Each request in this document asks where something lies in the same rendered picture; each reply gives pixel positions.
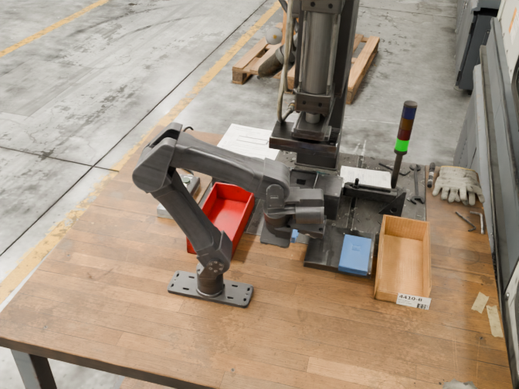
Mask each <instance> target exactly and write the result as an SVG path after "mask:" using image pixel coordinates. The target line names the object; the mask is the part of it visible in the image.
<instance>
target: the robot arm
mask: <svg viewBox="0 0 519 389"><path fill-rule="evenodd" d="M182 126H183V124H182V123H178V122H170V124H169V125H167V126H166V127H165V128H164V129H163V130H162V131H161V132H160V133H159V134H158V135H157V136H155V137H154V138H153V139H152V140H151V141H150V142H149V143H148V144H147V145H146V146H145V147H144V149H143V150H142V153H141V156H140V158H139V160H138V162H137V165H136V167H135V169H134V171H133V173H132V181H133V182H134V184H135V185H136V187H138V188H139V189H141V190H142V191H144V192H145V193H146V194H148V193H150V194H151V195H152V197H153V198H154V199H156V200H158V201H159V202H160V203H161V205H162V206H163V207H164V208H165V209H166V210H167V212H168V213H169V215H170V216H171V217H172V218H173V219H174V220H175V222H176V223H177V225H178V226H179V227H180V229H181V230H182V231H183V232H184V233H185V235H186V236H187V238H188V240H189V241H190V243H191V244H192V247H193V249H194V250H195V252H196V253H197V256H196V258H197V260H198V261H199V264H198V265H197V267H196V273H197V274H196V273H192V272H185V271H181V270H178V271H176V272H175V274H174V275H173V277H172V279H171V281H170V283H169V284H168V287H167V289H168V293H171V294H175V295H179V296H187V297H190V298H194V299H201V300H205V301H209V302H213V303H220V304H224V305H228V306H235V307H239V308H243V309H245V308H247V307H248V305H249V301H250V299H251V296H252V294H253V285H251V284H247V283H243V282H236V281H232V280H227V279H223V273H225V272H227V271H228V270H229V267H230V262H231V257H232V247H233V244H232V241H231V239H230V238H229V237H228V235H227V234H226V233H225V231H224V230H222V231H219V229H218V228H217V227H216V226H214V225H213V224H212V223H211V222H210V220H209V219H208V218H207V216H206V215H205V213H204V212H203V210H202V209H201V208H200V207H199V206H198V204H197V202H196V201H195V199H194V198H193V197H192V196H191V194H190V193H189V191H188V189H187V188H186V187H185V185H184V184H183V182H182V179H181V177H180V175H179V173H178V172H177V171H176V168H180V169H182V168H184V169H187V170H190V171H196V172H198V173H202V174H206V175H208V176H211V177H214V178H218V179H220V180H223V181H227V182H229V183H231V184H234V185H236V186H238V187H241V188H242V189H243V190H245V191H248V192H250V193H253V194H254V197H256V198H260V199H263V200H264V202H263V214H264V222H263V228H262V231H261V235H260V238H259V240H260V243H262V244H265V245H268V244H270V245H277V246H279V247H281V248H284V249H287V248H289V246H290V240H291V237H292V234H293V230H294V229H296V230H298V231H297V232H299V233H301V234H303V235H307V236H309V237H311V238H320V239H322V238H323V235H324V231H325V227H326V226H325V224H326V219H327V216H326V215H324V193H323V190H321V189H300V187H290V170H289V168H288V166H286V165H285V164H283V163H281V162H279V161H275V160H272V159H269V158H268V157H265V158H264V159H261V158H258V157H250V156H246V155H243V154H238V153H236V152H233V151H229V150H226V149H224V148H221V147H217V146H215V145H212V144H209V143H206V142H205V141H202V140H199V139H197V138H195V137H193V136H192V135H191V134H187V133H186V132H183V131H181V129H182ZM172 286H173V287H172ZM244 301H245V302H244Z"/></svg>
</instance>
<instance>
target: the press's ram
mask: <svg viewBox="0 0 519 389"><path fill-rule="evenodd" d="M335 100H336V98H334V99H333V103H332V105H331V110H330V114H329V115H327V117H323V114H321V113H311V112H306V111H301V112H300V114H299V116H298V118H297V121H295V122H290V121H284V122H282V123H280V122H279V121H278V120H277V121H276V123H275V125H274V127H273V130H272V132H271V134H270V136H269V148H270V149H275V150H281V151H290V152H296V153H301V154H311V155H316V156H322V157H331V158H335V157H336V153H337V150H338V145H339V141H340V135H341V129H339V128H333V127H331V126H328V124H329V120H330V118H331V113H332V110H333V107H334V102H335Z"/></svg>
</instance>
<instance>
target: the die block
mask: <svg viewBox="0 0 519 389"><path fill-rule="evenodd" d="M340 199H341V194H340V197H339V200H338V199H333V198H324V215H326V216H327V219H330V220H335V221H336V218H337V214H338V207H339V203H340Z"/></svg>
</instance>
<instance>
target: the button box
mask: <svg viewBox="0 0 519 389"><path fill-rule="evenodd" d="M188 128H190V129H191V130H194V129H193V128H192V127H190V126H187V127H186V128H185V129H184V130H183V132H185V131H186V130H187V129H188ZM183 169H184V168H183ZM184 170H186V171H188V172H189V173H191V174H188V175H185V174H180V177H181V178H183V177H187V178H190V182H189V183H187V184H186V186H187V189H188V191H189V193H190V194H191V196H192V197H194V195H195V193H196V191H197V190H198V188H199V186H200V177H195V176H194V172H193V171H190V170H187V169H184Z"/></svg>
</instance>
